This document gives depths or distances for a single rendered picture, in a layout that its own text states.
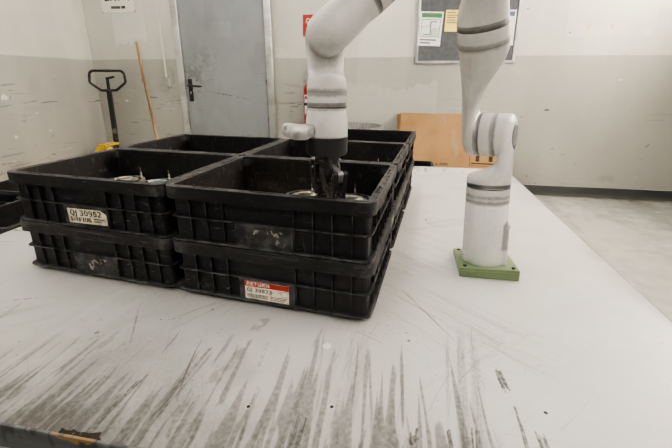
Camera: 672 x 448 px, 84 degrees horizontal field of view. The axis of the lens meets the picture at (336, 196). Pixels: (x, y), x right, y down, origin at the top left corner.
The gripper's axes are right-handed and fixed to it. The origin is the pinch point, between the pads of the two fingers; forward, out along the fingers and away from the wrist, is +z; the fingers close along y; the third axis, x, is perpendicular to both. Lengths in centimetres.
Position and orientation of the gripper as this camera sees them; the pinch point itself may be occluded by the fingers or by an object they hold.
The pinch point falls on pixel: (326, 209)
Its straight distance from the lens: 72.1
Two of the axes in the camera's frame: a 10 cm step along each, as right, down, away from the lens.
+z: -0.1, 9.6, 2.9
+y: -3.8, -2.7, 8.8
